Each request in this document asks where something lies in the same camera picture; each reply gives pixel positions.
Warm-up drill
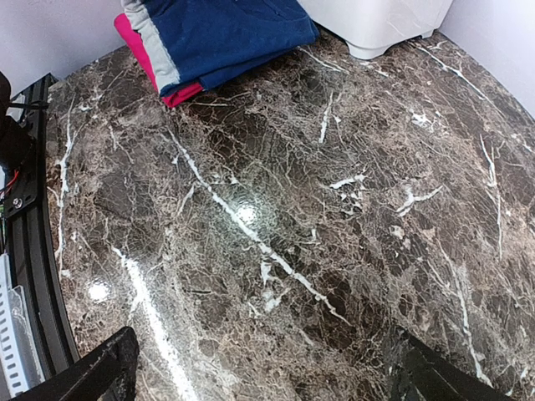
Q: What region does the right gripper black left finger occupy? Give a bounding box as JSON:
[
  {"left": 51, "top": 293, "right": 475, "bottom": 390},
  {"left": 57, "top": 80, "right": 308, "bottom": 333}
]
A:
[{"left": 14, "top": 326, "right": 139, "bottom": 400}]

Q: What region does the white slotted cable duct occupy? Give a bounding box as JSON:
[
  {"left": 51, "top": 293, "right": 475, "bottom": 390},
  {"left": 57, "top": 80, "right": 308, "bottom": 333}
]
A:
[{"left": 1, "top": 252, "right": 45, "bottom": 398}]

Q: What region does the white plastic bin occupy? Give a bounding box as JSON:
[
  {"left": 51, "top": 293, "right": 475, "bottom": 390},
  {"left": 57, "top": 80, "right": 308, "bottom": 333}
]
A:
[{"left": 299, "top": 0, "right": 452, "bottom": 60}]

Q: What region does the navy blue t-shirt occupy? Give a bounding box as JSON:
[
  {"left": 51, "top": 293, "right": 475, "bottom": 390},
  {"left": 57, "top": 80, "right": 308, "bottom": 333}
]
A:
[{"left": 121, "top": 1, "right": 319, "bottom": 97}]

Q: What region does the black curved front rail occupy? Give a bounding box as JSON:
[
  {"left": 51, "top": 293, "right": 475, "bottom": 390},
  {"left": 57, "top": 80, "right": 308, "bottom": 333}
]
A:
[{"left": 1, "top": 74, "right": 79, "bottom": 379}]

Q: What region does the folded red t-shirt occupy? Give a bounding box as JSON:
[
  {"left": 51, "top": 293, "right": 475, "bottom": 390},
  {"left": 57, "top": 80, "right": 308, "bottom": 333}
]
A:
[{"left": 113, "top": 13, "right": 206, "bottom": 109}]

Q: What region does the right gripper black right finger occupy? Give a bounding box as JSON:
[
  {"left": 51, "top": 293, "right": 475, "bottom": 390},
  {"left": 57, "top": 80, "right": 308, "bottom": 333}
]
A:
[{"left": 387, "top": 329, "right": 510, "bottom": 400}]

